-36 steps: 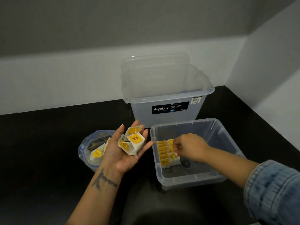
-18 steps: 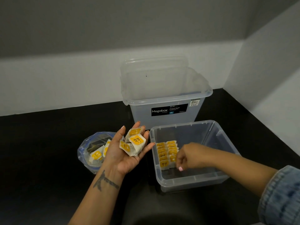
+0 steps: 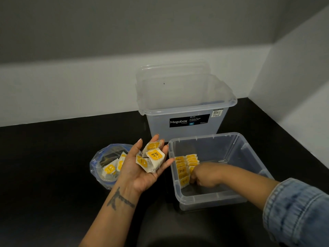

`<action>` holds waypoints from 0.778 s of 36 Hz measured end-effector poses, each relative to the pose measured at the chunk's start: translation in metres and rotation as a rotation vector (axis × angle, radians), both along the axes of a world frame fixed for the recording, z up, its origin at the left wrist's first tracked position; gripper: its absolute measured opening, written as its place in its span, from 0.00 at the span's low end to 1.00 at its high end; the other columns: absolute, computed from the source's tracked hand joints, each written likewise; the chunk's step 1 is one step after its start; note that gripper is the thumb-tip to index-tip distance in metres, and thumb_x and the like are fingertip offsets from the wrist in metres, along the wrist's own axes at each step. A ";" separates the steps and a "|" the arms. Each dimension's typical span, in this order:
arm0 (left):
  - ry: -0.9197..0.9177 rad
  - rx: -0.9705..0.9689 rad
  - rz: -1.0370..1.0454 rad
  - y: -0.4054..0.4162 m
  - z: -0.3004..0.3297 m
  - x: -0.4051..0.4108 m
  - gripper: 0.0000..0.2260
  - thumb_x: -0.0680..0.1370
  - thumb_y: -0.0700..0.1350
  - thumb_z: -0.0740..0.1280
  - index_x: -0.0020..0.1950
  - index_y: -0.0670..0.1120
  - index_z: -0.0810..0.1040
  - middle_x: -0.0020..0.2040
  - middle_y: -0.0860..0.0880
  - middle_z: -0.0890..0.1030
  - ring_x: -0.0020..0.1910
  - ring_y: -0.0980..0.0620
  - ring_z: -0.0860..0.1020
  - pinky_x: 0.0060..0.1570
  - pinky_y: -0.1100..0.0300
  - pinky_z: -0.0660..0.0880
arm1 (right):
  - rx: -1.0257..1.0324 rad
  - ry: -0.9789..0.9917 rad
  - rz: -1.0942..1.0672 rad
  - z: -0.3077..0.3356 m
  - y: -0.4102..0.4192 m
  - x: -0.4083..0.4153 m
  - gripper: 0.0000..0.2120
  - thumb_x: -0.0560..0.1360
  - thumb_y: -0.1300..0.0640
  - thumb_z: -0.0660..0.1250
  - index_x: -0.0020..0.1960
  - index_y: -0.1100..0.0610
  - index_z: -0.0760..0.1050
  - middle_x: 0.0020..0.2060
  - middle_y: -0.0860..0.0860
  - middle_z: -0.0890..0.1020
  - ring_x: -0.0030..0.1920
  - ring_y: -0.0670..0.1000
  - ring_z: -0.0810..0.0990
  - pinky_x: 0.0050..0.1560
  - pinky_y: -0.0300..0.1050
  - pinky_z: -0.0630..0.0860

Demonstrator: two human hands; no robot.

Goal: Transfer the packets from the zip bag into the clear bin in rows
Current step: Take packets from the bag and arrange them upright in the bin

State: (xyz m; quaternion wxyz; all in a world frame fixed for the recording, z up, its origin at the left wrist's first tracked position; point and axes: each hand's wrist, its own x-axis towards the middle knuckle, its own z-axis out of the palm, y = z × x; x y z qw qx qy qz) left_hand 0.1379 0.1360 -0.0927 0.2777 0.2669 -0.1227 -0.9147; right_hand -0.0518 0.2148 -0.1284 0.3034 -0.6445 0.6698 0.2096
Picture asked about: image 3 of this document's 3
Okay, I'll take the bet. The row of yellow tea bags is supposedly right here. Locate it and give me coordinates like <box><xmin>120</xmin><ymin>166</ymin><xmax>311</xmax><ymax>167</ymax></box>
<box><xmin>175</xmin><ymin>153</ymin><xmax>200</xmax><ymax>189</ymax></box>

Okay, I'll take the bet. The yellow label tea bag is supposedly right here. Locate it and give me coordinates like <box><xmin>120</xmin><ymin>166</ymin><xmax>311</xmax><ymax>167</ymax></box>
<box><xmin>136</xmin><ymin>154</ymin><xmax>151</xmax><ymax>171</ymax></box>
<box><xmin>142</xmin><ymin>140</ymin><xmax>164</xmax><ymax>153</ymax></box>
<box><xmin>102</xmin><ymin>158</ymin><xmax>119</xmax><ymax>178</ymax></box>
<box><xmin>145</xmin><ymin>149</ymin><xmax>166</xmax><ymax>173</ymax></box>
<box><xmin>116</xmin><ymin>152</ymin><xmax>128</xmax><ymax>173</ymax></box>

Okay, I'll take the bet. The person's left hand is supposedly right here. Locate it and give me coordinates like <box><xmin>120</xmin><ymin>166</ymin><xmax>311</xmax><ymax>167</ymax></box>
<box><xmin>117</xmin><ymin>135</ymin><xmax>175</xmax><ymax>196</ymax></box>

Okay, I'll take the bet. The clear plastic lid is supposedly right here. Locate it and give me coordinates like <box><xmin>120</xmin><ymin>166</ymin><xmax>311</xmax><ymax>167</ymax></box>
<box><xmin>135</xmin><ymin>60</ymin><xmax>212</xmax><ymax>86</ymax></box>

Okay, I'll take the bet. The person's right forearm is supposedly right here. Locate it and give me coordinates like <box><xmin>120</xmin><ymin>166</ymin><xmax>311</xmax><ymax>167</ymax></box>
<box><xmin>218</xmin><ymin>164</ymin><xmax>281</xmax><ymax>212</ymax></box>

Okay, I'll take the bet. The blue denim sleeve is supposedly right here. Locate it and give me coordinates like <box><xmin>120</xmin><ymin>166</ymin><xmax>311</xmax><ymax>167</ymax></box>
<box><xmin>262</xmin><ymin>177</ymin><xmax>329</xmax><ymax>247</ymax></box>

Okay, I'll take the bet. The tall clear storage box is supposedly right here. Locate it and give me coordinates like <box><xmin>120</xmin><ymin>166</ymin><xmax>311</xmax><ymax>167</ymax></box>
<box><xmin>135</xmin><ymin>73</ymin><xmax>237</xmax><ymax>142</ymax></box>

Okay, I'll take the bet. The clear blue-rimmed plastic bag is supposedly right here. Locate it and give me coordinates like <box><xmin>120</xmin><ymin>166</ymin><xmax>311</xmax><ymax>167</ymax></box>
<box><xmin>89</xmin><ymin>143</ymin><xmax>134</xmax><ymax>190</ymax></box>

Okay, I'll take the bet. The person's left forearm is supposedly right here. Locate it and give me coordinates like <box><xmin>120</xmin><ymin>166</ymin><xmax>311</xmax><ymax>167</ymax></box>
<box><xmin>79</xmin><ymin>186</ymin><xmax>141</xmax><ymax>247</ymax></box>

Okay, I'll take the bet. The low clear plastic bin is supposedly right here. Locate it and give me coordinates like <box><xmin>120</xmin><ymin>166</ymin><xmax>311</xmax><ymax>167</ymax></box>
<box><xmin>168</xmin><ymin>132</ymin><xmax>275</xmax><ymax>212</ymax></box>

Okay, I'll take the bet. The person's right hand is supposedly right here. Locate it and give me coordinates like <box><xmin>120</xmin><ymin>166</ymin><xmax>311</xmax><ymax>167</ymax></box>
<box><xmin>189</xmin><ymin>162</ymin><xmax>224</xmax><ymax>188</ymax></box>

